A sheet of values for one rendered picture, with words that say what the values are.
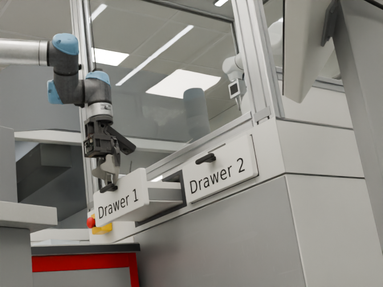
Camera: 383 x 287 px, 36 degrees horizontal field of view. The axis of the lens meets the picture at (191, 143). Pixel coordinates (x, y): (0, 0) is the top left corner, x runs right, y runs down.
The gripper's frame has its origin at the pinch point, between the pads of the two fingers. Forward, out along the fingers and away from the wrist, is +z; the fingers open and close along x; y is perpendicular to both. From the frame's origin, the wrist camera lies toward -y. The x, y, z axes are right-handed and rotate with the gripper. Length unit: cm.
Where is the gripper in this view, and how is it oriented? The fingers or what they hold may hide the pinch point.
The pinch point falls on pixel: (113, 182)
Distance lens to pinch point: 181.1
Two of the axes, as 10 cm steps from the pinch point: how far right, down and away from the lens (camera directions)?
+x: 5.9, -3.2, -7.4
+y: -8.0, -0.8, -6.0
